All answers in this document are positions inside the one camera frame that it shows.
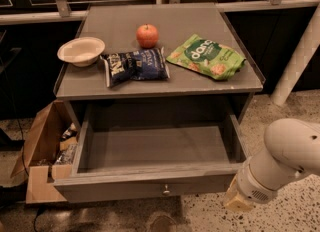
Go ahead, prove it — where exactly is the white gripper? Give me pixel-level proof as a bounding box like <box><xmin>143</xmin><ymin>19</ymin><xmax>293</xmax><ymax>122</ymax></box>
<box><xmin>223</xmin><ymin>157</ymin><xmax>277</xmax><ymax>212</ymax></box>

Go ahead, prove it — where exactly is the grey top drawer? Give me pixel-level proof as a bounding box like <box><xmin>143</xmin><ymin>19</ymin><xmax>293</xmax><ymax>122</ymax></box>
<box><xmin>54</xmin><ymin>105</ymin><xmax>248</xmax><ymax>203</ymax></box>

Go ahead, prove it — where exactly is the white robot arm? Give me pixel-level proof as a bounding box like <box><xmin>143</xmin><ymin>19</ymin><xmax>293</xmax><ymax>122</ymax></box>
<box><xmin>223</xmin><ymin>118</ymin><xmax>320</xmax><ymax>211</ymax></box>

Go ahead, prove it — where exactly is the grey drawer cabinet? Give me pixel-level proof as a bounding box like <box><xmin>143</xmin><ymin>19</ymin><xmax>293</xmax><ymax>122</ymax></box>
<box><xmin>55</xmin><ymin>3</ymin><xmax>263</xmax><ymax>126</ymax></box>

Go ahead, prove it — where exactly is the green snack bag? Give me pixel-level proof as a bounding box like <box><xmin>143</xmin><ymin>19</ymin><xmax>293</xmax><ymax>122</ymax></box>
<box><xmin>166</xmin><ymin>34</ymin><xmax>246</xmax><ymax>81</ymax></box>

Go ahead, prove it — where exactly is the dark blue chip bag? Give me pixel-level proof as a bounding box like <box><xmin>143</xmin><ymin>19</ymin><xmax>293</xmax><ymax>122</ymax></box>
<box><xmin>101</xmin><ymin>48</ymin><xmax>170</xmax><ymax>87</ymax></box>

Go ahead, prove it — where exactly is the red apple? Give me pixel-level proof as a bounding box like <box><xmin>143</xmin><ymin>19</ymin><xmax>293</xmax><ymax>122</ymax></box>
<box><xmin>136</xmin><ymin>24</ymin><xmax>159</xmax><ymax>48</ymax></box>

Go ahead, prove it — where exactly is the brown cardboard box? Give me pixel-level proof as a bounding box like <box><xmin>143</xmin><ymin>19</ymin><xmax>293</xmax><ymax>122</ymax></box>
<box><xmin>11</xmin><ymin>101</ymin><xmax>72</xmax><ymax>204</ymax></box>

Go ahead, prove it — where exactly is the white paper bowl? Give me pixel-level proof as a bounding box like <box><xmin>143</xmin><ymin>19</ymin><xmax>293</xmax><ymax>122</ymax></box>
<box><xmin>57</xmin><ymin>37</ymin><xmax>105</xmax><ymax>67</ymax></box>

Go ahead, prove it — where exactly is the metal window railing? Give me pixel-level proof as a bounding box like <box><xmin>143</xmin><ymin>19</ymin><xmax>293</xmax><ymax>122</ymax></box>
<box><xmin>0</xmin><ymin>0</ymin><xmax>320</xmax><ymax>25</ymax></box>

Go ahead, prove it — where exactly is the black floor cable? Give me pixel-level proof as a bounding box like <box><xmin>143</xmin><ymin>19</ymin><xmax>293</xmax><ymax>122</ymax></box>
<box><xmin>0</xmin><ymin>55</ymin><xmax>46</xmax><ymax>232</ymax></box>

